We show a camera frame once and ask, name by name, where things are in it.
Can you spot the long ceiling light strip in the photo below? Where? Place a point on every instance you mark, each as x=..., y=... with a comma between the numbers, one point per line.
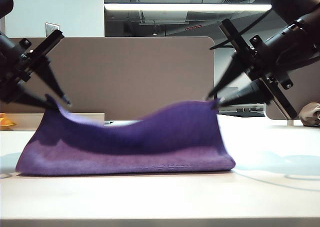
x=187, y=7

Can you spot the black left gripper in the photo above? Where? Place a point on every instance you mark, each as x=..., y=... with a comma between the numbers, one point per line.
x=15, y=67

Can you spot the beige desk ledge box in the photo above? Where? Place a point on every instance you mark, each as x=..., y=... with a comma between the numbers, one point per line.
x=25, y=122

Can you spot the white divider support foot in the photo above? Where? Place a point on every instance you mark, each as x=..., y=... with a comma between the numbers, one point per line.
x=290, y=123

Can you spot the wide brown desk divider panel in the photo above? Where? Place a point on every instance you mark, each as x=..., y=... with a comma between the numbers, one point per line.
x=137, y=74

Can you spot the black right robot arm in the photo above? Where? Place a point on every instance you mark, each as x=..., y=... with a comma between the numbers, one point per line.
x=300, y=2

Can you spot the orange object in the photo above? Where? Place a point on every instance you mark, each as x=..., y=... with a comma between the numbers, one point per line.
x=5, y=122

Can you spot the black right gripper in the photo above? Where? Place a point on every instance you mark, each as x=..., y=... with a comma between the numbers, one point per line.
x=270, y=59

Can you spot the metal wall switch plate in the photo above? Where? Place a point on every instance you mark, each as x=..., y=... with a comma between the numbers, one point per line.
x=51, y=28

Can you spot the grey ceiling air duct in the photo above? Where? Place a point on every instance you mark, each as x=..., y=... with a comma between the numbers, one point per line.
x=162, y=18

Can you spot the crumpled brown bag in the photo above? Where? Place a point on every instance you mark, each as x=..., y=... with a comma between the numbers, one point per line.
x=310, y=115

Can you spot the purple microfiber cloth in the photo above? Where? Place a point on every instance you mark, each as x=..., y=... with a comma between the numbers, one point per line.
x=125, y=159

